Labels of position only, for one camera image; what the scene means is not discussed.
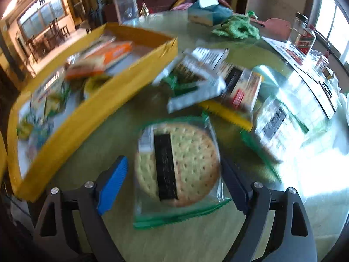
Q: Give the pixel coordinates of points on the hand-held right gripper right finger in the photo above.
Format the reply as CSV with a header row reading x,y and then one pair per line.
x,y
234,185

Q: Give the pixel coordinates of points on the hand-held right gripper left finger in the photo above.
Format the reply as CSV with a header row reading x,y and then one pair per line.
x,y
114,185

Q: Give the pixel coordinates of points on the round cracker packet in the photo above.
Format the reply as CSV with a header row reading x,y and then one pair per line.
x,y
190,155

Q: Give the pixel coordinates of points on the yellow cardboard box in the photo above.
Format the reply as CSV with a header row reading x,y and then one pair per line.
x,y
90,114

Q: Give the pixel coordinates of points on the yellow zigzag edge packet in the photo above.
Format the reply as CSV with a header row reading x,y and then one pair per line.
x,y
231,114

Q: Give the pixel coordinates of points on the clear green edge packet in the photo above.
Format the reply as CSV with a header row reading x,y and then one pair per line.
x,y
275,125

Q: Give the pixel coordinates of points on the blue green snack packet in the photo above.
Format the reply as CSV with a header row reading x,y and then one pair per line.
x,y
38,133

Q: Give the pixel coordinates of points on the red yellow snack packet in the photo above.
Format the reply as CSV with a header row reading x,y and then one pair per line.
x,y
242,87

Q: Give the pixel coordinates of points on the yellow green snack packet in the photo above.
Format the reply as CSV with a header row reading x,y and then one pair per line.
x,y
95,85

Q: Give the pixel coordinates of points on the silver green snack packet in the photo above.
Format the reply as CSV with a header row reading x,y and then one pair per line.
x,y
190,84

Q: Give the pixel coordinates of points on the green white snack packet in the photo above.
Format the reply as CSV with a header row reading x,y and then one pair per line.
x,y
49,95

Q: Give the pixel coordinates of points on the orange snack packet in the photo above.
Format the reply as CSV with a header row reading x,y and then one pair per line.
x,y
109,57

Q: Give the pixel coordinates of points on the white printed snack packet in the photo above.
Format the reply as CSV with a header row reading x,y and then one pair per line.
x,y
210,56

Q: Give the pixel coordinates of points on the white printed paper sheet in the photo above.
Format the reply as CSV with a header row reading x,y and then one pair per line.
x,y
313,76

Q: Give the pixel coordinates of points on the small glass jar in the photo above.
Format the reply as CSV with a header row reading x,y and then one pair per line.
x,y
321,61

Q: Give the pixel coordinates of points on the green knitted cloth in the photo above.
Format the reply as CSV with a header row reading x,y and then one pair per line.
x,y
237,27

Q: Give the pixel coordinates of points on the dark wooden dining chairs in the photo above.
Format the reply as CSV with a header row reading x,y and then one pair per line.
x,y
46,38

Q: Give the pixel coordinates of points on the pink flat paddle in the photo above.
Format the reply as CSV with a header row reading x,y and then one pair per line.
x,y
278,28

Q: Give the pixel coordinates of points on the glass jar black lid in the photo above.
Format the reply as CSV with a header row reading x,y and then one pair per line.
x,y
297,30

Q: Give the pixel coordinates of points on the teal tissue box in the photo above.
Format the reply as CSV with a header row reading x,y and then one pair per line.
x,y
212,13

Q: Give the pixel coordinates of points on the clear plastic container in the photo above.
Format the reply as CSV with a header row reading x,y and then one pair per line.
x,y
126,5

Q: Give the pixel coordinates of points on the wood framed interior window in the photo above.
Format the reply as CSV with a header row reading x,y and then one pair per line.
x,y
41,13

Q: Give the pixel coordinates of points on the dark wooden cabinet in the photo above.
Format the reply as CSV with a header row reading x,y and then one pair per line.
x,y
163,1

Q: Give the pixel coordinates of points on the large bright window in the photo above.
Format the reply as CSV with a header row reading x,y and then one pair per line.
x,y
330,19

